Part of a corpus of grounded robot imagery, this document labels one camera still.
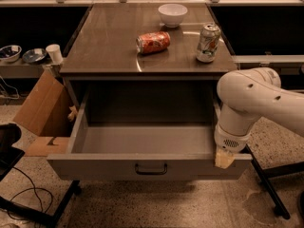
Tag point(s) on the black stand leg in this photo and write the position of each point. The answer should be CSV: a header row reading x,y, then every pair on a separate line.
x,y
40,217
265,176

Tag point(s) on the black left stand leg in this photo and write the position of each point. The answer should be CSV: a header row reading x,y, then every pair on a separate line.
x,y
40,217

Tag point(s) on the white bowl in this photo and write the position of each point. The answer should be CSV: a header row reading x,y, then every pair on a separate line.
x,y
172,14

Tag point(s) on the black chair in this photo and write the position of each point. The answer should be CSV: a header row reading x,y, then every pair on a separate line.
x,y
10,134

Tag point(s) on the grey top drawer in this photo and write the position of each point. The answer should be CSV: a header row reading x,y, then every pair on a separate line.
x,y
141,153

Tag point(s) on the grey drawer cabinet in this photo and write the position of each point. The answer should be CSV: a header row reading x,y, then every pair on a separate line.
x,y
125,87

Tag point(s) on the white paper cup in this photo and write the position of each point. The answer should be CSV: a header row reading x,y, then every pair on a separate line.
x,y
55,54

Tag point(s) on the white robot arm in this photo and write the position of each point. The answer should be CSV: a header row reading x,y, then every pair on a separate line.
x,y
248,95

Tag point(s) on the black right stand leg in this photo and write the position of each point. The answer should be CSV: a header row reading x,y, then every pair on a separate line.
x,y
265,176

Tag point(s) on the orange soda can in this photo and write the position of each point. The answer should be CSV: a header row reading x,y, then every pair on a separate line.
x,y
153,42

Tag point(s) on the blue patterned bowl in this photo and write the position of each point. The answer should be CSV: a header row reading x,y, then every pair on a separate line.
x,y
10,53

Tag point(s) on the grey side shelf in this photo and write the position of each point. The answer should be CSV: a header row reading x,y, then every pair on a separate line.
x,y
22,70

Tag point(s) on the white green soda can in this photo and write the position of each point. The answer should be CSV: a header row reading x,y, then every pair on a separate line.
x,y
208,42

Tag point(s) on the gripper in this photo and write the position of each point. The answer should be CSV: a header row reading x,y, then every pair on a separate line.
x,y
230,141

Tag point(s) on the brown cardboard box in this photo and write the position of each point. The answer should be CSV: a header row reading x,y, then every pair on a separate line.
x,y
48,113

